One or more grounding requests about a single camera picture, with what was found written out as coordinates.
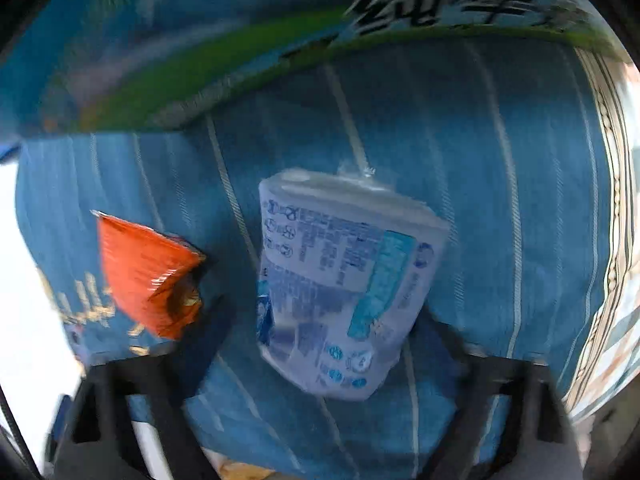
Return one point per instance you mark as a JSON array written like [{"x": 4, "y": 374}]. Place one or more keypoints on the blue striped quilt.
[{"x": 499, "y": 136}]

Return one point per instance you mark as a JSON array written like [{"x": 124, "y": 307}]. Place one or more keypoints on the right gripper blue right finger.
[{"x": 508, "y": 422}]

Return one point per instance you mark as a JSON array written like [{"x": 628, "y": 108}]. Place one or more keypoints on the plaid checkered blanket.
[{"x": 609, "y": 359}]

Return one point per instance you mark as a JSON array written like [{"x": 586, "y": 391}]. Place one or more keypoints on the light blue tissue pack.
[{"x": 345, "y": 269}]

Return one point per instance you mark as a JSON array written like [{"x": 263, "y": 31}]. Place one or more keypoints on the orange snack bag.
[{"x": 151, "y": 275}]

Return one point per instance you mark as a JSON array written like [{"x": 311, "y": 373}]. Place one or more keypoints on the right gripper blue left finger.
[{"x": 99, "y": 441}]

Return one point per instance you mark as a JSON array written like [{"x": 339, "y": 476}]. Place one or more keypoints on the open cardboard box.
[{"x": 80, "y": 66}]

